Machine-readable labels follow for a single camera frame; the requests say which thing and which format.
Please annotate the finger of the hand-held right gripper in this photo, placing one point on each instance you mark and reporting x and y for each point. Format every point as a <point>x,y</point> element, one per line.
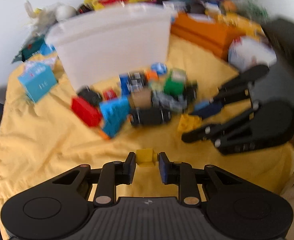
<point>194,135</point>
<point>209,107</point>

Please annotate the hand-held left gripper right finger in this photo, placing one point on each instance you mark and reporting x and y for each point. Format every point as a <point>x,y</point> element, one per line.
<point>163,168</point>

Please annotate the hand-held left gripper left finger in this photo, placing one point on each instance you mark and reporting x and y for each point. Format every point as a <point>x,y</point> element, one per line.
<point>131,167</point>

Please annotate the large yellow building block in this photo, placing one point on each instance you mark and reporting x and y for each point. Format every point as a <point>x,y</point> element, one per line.
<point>189,122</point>

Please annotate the small yellow building block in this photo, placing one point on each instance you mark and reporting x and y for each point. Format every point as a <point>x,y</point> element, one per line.
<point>145,157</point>

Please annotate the grey toy with teal end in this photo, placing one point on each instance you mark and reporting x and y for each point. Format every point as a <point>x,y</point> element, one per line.
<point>168,100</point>

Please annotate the green patterned toy block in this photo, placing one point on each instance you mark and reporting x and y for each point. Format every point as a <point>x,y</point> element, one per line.
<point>175,83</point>

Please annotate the black toy car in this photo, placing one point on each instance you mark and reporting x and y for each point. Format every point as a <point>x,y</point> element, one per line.
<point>149,117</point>
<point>90,96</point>

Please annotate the light blue building block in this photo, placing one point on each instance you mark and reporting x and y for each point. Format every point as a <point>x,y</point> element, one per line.
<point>114,115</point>

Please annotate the blue round toy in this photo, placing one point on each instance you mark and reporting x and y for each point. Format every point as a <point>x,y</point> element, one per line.
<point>159,68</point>

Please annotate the brown cardboard cube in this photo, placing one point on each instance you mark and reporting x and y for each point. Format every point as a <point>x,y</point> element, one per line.
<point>141,99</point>

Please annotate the small orange building block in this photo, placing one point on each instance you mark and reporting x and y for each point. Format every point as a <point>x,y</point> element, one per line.
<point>152,76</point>

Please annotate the red building block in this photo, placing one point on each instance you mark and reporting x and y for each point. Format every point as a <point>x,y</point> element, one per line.
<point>85,111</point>

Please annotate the red toy car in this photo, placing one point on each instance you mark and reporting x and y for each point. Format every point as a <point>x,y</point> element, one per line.
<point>110,94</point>

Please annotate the dark blue building block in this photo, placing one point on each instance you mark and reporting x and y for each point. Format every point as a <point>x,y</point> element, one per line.
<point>125,83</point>

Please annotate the white plastic storage bin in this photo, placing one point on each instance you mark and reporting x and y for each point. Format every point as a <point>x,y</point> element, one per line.
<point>112,42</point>

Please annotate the white diaper pack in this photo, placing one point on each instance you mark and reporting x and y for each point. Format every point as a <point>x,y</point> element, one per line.
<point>249,53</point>

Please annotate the orange box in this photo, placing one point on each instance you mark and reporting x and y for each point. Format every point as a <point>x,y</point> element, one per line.
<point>202,33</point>

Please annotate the yellow blanket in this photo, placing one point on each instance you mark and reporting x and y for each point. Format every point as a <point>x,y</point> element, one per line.
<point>49,142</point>

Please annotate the yellow flat box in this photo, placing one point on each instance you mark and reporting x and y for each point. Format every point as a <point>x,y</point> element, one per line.
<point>241,25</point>

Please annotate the white paper label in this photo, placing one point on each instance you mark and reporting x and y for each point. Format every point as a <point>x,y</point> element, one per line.
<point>202,18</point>

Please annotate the black charger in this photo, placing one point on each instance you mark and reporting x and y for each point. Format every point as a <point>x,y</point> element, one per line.
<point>198,8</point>

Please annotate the orange ball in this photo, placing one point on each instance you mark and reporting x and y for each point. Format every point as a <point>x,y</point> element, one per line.
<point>229,5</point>

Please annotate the bag of green pieces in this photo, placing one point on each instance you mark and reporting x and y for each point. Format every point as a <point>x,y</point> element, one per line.
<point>254,11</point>

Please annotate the small white box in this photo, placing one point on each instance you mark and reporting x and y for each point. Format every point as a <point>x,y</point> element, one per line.
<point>174,6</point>

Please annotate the light blue carton box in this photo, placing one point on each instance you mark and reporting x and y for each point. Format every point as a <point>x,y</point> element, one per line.
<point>38,82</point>

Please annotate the dark green packet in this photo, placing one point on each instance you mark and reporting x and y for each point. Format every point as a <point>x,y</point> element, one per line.
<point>31,50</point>

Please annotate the white paper roll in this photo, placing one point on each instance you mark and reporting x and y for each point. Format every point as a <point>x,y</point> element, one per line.
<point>65,12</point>

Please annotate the white plastic bag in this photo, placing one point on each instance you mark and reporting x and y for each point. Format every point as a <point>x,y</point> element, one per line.
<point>41,20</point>

